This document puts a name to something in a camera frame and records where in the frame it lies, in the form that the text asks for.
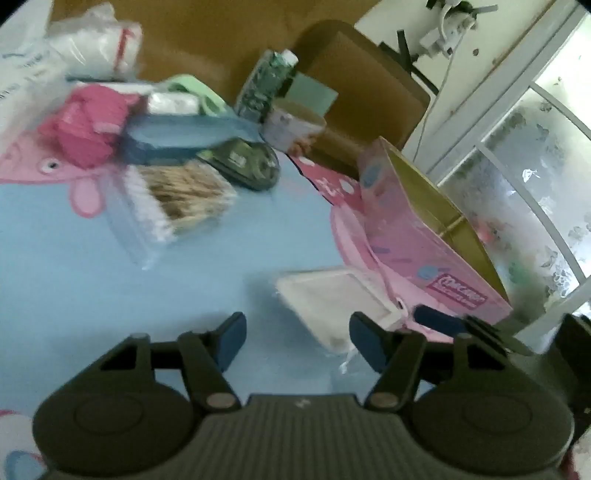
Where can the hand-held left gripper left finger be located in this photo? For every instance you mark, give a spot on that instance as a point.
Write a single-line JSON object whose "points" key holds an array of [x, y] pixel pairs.
{"points": [[231, 339]]}

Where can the white tissue packet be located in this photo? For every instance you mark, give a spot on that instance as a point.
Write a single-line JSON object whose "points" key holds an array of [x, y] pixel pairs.
{"points": [[173, 102]]}

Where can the white paper cup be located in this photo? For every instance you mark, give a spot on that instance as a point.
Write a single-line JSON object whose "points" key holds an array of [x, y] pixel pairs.
{"points": [[291, 124]]}

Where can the pink cardboard box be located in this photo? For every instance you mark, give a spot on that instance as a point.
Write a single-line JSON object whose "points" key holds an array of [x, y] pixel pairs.
{"points": [[415, 240]]}

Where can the pale green card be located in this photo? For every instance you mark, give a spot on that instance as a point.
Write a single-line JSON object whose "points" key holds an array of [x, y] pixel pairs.
{"points": [[314, 94]]}

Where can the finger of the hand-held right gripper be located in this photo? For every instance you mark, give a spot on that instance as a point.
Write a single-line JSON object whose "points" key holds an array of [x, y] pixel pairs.
{"points": [[438, 319], [496, 334]]}

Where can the clear bag of cotton swabs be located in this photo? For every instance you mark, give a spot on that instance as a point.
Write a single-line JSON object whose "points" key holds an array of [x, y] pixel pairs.
{"points": [[175, 207]]}

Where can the white framed frosted window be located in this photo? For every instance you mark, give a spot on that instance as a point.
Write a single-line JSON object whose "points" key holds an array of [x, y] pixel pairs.
{"points": [[521, 161]]}

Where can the brown cardboard box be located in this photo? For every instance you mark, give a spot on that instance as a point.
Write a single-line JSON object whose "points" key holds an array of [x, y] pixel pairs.
{"points": [[369, 87]]}

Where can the white printed plastic bag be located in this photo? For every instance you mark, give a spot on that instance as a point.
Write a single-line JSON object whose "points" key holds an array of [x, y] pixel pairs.
{"points": [[23, 78]]}

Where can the green correction tape dispenser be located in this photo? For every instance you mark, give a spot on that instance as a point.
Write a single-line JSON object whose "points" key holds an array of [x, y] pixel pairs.
{"points": [[244, 161]]}

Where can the blue pink printed blanket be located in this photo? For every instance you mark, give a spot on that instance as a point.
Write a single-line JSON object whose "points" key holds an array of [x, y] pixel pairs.
{"points": [[138, 300]]}

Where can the blue soft packet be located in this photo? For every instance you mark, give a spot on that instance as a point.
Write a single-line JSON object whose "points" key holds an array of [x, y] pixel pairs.
{"points": [[184, 134]]}

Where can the light green plastic item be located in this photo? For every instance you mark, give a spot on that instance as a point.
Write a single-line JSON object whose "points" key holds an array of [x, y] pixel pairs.
{"points": [[203, 94]]}

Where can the pink printed card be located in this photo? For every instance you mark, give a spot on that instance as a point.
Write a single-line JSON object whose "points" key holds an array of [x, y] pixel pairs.
{"points": [[323, 177]]}

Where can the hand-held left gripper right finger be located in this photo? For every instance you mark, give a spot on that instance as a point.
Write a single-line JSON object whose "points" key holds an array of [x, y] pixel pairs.
{"points": [[367, 344]]}

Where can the white cotton pad packet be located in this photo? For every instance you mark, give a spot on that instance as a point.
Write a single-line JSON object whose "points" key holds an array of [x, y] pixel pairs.
{"points": [[341, 300]]}

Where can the white power strip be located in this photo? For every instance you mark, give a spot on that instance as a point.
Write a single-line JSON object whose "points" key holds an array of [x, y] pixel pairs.
{"points": [[450, 23]]}

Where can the white red plastic bag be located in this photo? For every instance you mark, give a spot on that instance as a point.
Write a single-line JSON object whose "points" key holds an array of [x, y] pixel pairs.
{"points": [[97, 41]]}

